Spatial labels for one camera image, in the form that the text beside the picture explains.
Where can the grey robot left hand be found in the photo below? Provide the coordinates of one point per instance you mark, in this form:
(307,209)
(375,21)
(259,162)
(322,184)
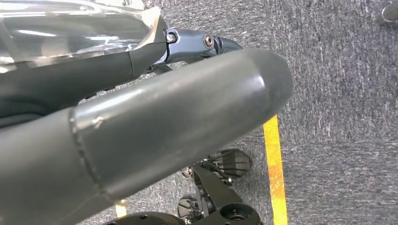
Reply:
(155,124)

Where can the stainless steel workbench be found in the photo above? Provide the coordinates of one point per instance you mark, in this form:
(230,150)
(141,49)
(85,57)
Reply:
(390,12)

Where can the yellow floor tape square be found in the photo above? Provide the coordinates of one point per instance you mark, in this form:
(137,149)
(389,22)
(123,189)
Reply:
(275,170)

